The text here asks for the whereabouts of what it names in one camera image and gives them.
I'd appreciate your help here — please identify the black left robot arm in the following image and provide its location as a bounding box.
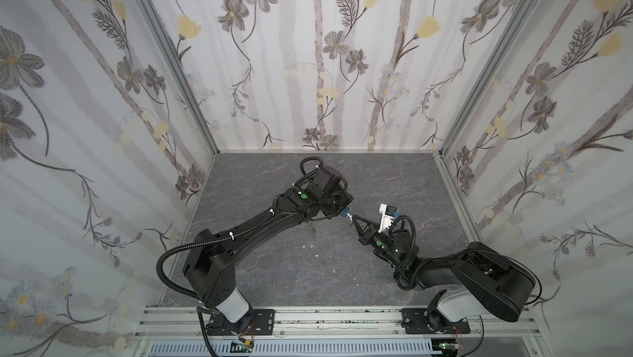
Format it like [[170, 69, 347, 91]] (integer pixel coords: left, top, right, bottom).
[[183, 165, 353, 335]]

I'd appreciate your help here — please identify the white slotted cable duct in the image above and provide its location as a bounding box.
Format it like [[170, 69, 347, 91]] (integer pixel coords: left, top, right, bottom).
[[147, 340, 436, 357]]

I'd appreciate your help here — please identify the black corrugated left cable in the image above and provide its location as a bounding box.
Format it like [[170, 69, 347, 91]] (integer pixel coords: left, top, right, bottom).
[[156, 156, 325, 357]]

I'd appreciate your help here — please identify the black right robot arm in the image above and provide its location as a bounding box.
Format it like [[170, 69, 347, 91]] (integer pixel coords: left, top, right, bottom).
[[349, 215, 539, 332]]

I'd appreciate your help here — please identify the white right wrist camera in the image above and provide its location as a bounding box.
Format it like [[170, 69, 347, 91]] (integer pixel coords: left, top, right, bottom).
[[379, 204, 401, 233]]

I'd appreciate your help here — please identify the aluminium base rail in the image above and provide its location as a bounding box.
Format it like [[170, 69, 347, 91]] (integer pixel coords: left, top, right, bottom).
[[134, 306, 542, 341]]

